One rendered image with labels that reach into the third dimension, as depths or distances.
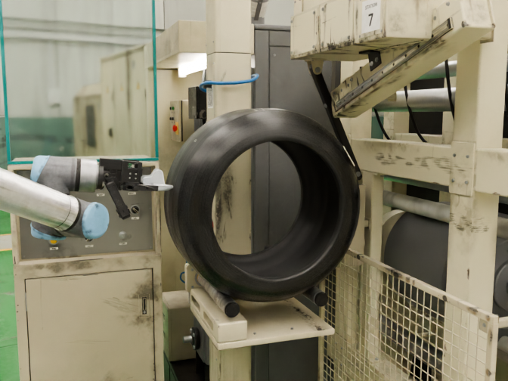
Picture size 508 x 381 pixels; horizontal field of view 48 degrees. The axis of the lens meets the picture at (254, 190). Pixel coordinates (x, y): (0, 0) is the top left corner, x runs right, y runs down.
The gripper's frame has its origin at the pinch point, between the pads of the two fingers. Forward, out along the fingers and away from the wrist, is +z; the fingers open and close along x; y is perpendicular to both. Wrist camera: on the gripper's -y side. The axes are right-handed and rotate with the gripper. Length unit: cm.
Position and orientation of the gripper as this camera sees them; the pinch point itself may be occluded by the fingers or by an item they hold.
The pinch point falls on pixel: (168, 188)
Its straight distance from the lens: 163.5
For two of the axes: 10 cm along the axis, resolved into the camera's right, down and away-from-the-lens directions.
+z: 9.4, 0.7, 3.4
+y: 1.1, -9.9, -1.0
